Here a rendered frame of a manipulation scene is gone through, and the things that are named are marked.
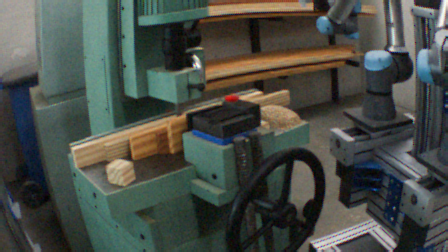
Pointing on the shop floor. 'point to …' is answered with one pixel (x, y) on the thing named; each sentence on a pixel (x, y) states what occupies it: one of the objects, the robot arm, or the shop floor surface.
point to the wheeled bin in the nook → (29, 176)
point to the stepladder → (14, 222)
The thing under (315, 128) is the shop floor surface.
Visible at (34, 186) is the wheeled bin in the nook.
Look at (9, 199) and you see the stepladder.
